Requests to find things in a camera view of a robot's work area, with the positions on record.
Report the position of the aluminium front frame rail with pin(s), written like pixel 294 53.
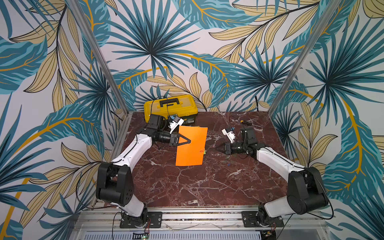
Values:
pixel 198 223

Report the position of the left aluminium corner post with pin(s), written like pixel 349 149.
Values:
pixel 90 37

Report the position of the aluminium corner post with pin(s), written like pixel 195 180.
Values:
pixel 90 37
pixel 319 28

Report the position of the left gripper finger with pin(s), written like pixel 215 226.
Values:
pixel 183 139
pixel 184 143

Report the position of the yellow black toolbox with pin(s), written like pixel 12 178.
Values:
pixel 184 106

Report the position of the right aluminium corner post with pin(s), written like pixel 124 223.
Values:
pixel 319 28

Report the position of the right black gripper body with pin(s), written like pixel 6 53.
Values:
pixel 228 148

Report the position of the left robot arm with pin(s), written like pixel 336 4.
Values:
pixel 115 184

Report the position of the small black orange tool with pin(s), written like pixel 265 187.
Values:
pixel 245 123

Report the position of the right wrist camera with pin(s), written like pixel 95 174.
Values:
pixel 229 133

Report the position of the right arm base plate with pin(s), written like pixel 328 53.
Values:
pixel 254 219

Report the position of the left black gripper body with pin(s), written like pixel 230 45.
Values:
pixel 165 137

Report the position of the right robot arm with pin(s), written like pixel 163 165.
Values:
pixel 305 192

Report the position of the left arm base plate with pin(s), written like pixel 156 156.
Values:
pixel 153 220

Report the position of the orange paper sheet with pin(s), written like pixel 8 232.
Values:
pixel 190 155

